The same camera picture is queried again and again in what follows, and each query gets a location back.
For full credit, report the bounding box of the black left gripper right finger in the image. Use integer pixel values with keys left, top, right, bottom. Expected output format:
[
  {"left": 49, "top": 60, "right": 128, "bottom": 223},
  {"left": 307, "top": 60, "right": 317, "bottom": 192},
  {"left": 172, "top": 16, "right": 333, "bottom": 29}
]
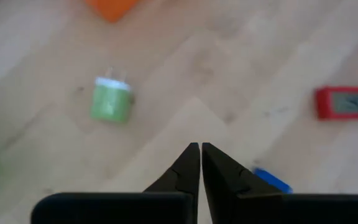
[{"left": 201, "top": 142, "right": 358, "bottom": 224}]

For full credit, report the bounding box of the red digital timer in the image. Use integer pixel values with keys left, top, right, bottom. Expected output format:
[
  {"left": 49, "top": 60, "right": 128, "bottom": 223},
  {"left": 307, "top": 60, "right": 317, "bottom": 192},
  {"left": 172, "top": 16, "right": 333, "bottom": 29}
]
[{"left": 314, "top": 86, "right": 358, "bottom": 121}]

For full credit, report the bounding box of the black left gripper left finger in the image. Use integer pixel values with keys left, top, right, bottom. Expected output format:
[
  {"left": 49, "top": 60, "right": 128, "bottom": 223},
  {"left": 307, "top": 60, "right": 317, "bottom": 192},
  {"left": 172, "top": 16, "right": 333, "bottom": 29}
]
[{"left": 30, "top": 142, "right": 201, "bottom": 224}]

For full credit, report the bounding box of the green USB wall charger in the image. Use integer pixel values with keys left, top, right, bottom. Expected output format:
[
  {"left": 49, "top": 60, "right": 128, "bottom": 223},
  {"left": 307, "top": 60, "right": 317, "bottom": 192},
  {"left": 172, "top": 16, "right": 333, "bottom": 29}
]
[{"left": 89, "top": 67, "right": 134, "bottom": 124}]

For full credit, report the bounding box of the orange plastic basket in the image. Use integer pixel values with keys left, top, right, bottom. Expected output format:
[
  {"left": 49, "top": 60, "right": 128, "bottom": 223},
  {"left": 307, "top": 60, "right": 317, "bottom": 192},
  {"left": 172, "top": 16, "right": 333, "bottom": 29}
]
[{"left": 84, "top": 0, "right": 139, "bottom": 23}]

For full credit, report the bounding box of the blue plastic box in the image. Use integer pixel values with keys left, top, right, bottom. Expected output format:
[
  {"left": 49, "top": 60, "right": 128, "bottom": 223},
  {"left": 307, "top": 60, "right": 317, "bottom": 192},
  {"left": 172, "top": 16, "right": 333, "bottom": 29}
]
[{"left": 252, "top": 167, "right": 293, "bottom": 194}]

